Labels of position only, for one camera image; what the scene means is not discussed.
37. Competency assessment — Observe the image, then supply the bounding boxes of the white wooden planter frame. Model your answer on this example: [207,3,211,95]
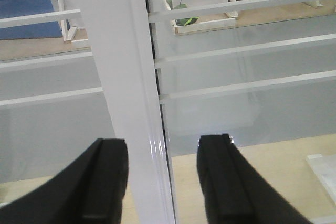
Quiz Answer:
[162,0,239,36]

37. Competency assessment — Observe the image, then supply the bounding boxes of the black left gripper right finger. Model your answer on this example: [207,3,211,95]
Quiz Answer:
[197,134,310,223]

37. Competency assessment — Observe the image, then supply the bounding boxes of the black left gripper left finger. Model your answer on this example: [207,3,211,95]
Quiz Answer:
[1,138,129,223]

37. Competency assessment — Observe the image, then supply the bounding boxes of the white fixed glass panel frame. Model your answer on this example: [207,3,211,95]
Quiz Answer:
[1,0,175,223]

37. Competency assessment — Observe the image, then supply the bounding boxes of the white framed transparent sliding door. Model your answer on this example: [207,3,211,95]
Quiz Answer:
[147,0,335,223]

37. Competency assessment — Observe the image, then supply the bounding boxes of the green plant leaves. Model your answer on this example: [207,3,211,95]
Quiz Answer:
[167,0,198,27]

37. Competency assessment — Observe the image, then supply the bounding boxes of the white wooden support stand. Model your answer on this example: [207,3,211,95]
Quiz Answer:
[51,0,90,49]

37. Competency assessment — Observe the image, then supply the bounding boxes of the blue door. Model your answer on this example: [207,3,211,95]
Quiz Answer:
[1,0,62,40]

